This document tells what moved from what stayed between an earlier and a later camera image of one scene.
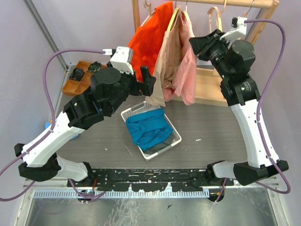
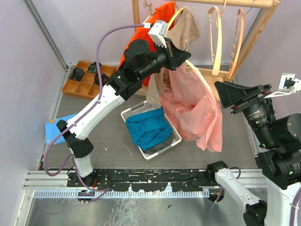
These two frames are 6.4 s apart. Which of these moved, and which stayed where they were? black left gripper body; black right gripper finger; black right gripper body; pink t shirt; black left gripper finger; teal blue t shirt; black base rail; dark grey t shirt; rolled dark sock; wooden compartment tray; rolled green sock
Moved: black right gripper body; black left gripper finger; pink t shirt; black left gripper body; black right gripper finger
Stayed: teal blue t shirt; rolled dark sock; dark grey t shirt; black base rail; wooden compartment tray; rolled green sock
